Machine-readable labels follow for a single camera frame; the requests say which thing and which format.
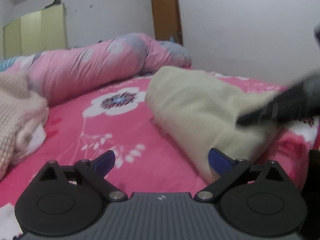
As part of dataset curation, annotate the beige zip jacket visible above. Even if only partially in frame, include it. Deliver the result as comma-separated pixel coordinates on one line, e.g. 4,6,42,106
145,66,279,184

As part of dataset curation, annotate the hot pink floral bedsheet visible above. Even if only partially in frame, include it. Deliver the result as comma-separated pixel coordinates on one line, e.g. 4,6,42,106
0,67,320,240

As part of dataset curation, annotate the beige white houndstooth blanket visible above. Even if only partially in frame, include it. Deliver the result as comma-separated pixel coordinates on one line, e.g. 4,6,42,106
1,70,49,178

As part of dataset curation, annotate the pink floral rolled duvet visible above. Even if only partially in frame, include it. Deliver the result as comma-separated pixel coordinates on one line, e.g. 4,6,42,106
1,33,191,106

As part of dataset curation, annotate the pale yellow wardrobe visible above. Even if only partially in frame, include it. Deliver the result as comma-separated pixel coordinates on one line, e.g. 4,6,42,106
3,4,68,59

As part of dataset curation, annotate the brown wooden door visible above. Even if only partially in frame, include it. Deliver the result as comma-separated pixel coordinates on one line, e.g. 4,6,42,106
151,0,183,45

